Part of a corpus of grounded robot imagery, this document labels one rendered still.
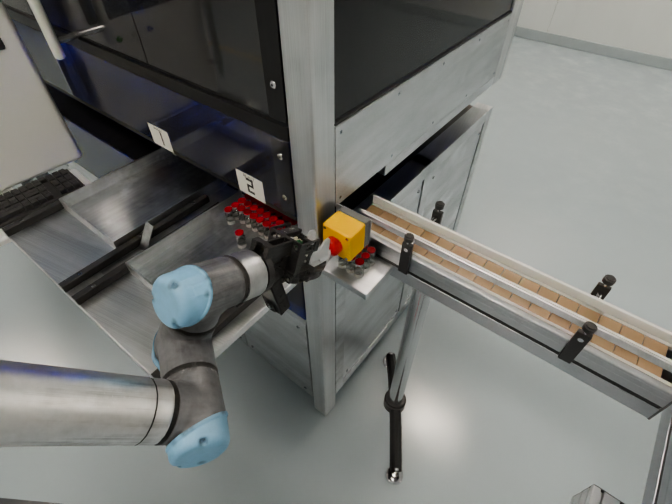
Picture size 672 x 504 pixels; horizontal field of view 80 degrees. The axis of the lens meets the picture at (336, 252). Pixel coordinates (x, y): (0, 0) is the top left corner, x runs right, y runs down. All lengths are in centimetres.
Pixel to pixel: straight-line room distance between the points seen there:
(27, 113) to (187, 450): 123
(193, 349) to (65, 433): 18
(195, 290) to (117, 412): 16
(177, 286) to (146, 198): 71
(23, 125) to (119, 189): 39
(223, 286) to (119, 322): 42
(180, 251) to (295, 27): 59
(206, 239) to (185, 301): 52
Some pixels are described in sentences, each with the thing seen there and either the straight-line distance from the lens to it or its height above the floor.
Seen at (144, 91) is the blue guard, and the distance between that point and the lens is 114.
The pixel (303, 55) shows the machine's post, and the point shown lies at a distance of 67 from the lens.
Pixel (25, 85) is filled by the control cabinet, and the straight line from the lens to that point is 154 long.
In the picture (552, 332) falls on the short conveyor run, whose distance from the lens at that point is 86.
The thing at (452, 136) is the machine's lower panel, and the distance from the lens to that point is 144.
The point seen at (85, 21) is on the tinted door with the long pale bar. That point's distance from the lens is 127.
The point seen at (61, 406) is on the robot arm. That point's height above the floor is 120.
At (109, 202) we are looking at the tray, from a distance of 126.
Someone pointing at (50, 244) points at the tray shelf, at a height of 88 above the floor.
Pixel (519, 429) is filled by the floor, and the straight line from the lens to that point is 182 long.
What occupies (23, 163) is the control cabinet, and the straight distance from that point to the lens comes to 161.
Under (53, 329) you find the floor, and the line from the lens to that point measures 228.
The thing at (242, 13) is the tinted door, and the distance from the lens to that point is 76.
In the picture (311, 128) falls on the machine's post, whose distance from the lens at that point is 71.
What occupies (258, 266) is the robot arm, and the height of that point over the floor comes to 113.
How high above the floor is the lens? 158
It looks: 46 degrees down
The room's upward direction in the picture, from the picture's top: straight up
